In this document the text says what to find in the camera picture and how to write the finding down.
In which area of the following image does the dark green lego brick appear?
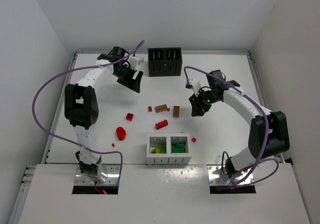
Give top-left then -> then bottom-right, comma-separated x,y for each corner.
171,142 -> 186,153

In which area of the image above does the red oval lego piece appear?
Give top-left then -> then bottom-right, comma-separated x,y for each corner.
116,127 -> 127,141

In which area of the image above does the lime lego brick top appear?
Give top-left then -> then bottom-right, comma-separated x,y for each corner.
152,145 -> 166,154

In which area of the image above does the lime lego brick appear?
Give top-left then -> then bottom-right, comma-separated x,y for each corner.
152,145 -> 166,154
157,146 -> 166,153

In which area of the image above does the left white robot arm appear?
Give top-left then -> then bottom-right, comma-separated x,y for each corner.
64,47 -> 144,180

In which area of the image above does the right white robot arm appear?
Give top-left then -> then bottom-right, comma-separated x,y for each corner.
186,70 -> 290,179

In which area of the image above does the red square lego brick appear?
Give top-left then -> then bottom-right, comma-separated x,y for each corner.
126,113 -> 134,121

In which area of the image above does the brown flat lego plate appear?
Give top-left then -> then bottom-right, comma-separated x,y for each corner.
155,104 -> 168,113

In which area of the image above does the red long lego brick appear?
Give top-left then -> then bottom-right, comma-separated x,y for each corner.
155,120 -> 169,130

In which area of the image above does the black two-compartment container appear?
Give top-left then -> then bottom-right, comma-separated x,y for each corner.
148,48 -> 183,77

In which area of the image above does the white two-compartment container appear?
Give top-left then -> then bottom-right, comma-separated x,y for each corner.
146,133 -> 192,165

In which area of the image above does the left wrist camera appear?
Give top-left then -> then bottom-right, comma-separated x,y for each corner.
129,56 -> 144,68

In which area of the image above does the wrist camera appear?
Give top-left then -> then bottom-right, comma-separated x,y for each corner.
185,79 -> 202,96
129,56 -> 144,68

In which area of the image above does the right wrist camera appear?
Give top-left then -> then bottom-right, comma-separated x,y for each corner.
185,79 -> 202,96

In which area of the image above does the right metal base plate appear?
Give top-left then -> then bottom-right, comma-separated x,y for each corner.
207,165 -> 254,187

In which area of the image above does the metal base plate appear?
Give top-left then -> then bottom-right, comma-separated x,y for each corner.
207,165 -> 254,187
73,164 -> 120,186

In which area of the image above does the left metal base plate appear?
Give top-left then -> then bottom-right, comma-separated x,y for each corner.
73,164 -> 120,186

